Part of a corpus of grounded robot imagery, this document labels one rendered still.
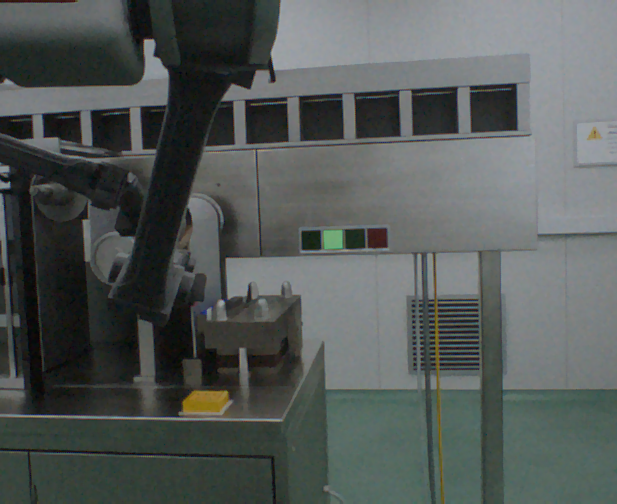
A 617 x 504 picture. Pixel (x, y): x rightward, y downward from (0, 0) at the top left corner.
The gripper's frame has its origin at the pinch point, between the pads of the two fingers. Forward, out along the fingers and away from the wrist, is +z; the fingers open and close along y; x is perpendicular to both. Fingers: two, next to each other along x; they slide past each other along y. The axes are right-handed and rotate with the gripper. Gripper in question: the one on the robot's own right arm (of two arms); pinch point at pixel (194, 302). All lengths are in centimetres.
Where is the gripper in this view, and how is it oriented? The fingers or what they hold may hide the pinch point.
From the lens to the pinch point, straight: 146.8
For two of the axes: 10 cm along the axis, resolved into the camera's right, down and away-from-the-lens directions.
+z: 1.4, 4.4, 8.9
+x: 0.4, -9.0, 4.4
